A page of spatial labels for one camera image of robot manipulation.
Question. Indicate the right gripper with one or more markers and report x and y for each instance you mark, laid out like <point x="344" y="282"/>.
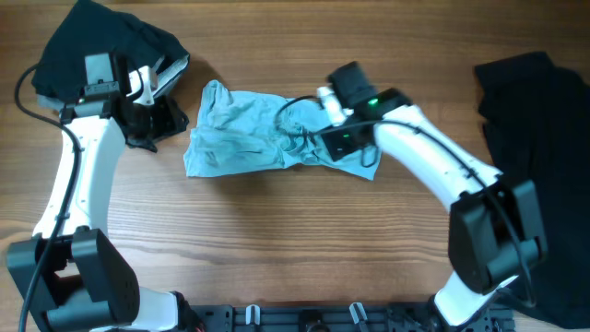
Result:
<point x="335" y="146"/>

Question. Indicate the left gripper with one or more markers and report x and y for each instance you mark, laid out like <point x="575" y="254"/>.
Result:
<point x="171" y="122"/>

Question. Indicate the light blue t-shirt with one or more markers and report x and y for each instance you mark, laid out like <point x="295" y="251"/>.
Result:
<point x="242" y="131"/>

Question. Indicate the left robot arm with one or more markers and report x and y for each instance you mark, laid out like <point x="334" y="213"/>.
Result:
<point x="69" y="274"/>

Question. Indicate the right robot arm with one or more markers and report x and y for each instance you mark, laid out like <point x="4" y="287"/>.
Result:
<point x="496" y="234"/>

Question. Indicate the grey folded garment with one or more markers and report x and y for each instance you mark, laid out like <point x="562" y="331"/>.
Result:
<point x="160" y="84"/>

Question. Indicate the black folded garment on stack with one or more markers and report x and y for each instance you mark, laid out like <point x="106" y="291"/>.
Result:
<point x="91" y="28"/>

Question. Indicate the black garment under t-shirt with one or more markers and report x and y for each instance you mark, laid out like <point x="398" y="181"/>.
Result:
<point x="537" y="127"/>

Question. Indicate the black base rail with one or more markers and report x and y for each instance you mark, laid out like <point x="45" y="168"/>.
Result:
<point x="356" y="317"/>

